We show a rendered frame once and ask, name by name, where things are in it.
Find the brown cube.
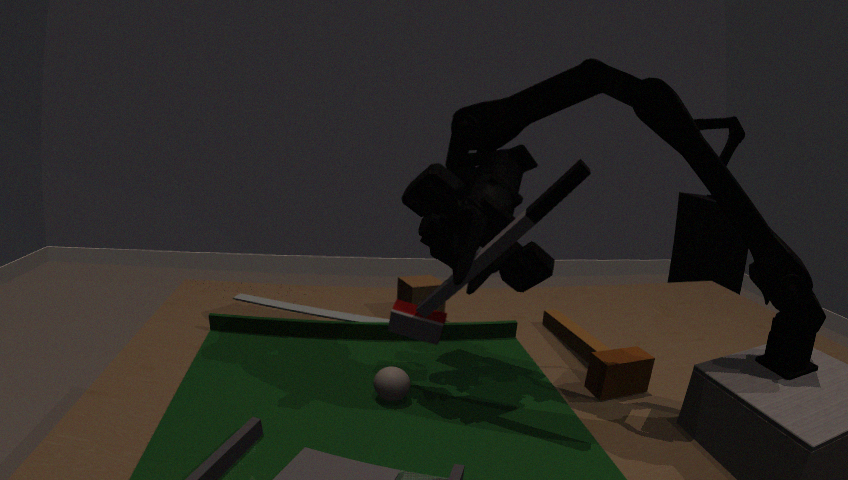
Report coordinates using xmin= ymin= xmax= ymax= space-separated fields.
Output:
xmin=397 ymin=275 xmax=446 ymax=313

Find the green putting mat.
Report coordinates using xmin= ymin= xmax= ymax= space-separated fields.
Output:
xmin=130 ymin=330 xmax=627 ymax=480

